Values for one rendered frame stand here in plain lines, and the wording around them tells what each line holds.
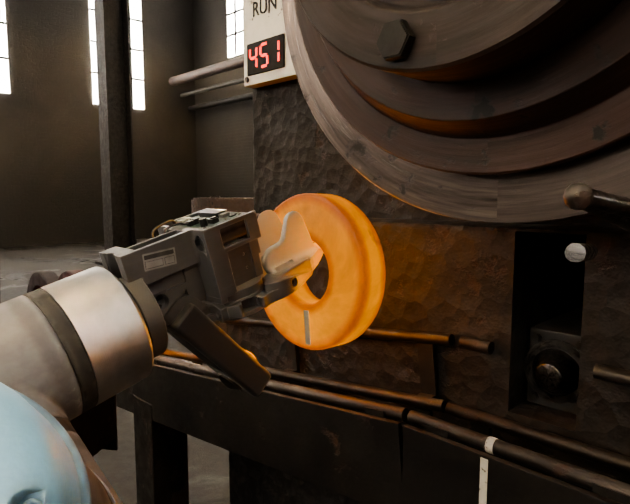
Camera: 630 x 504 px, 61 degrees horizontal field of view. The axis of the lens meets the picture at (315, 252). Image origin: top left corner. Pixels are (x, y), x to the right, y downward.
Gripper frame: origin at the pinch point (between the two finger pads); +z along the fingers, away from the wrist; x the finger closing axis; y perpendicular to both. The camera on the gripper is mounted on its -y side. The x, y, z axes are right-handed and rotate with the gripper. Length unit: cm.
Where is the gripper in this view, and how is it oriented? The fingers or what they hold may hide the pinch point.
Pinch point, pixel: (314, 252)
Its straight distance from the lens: 53.0
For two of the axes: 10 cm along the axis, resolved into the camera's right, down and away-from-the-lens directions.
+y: -1.9, -9.3, -3.0
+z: 6.9, -3.5, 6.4
